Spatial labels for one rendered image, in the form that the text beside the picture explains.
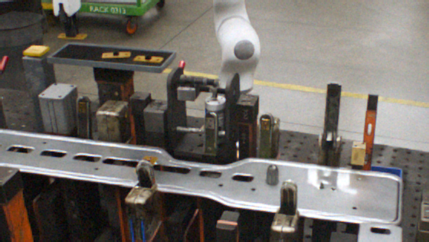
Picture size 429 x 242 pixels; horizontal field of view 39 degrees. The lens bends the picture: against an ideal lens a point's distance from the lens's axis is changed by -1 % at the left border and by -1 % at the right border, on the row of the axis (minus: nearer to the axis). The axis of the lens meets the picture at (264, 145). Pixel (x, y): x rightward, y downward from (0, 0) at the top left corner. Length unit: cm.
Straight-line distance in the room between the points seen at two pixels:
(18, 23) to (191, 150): 276
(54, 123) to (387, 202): 97
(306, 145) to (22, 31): 260
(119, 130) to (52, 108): 20
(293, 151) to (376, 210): 86
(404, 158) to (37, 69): 131
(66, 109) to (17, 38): 262
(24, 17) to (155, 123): 272
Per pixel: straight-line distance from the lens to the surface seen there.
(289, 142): 234
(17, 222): 170
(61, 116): 184
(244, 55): 191
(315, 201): 149
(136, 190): 147
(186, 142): 181
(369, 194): 154
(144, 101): 178
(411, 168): 225
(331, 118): 161
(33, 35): 448
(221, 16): 202
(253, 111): 168
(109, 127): 178
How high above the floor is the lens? 185
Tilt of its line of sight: 30 degrees down
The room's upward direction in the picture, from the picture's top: 1 degrees clockwise
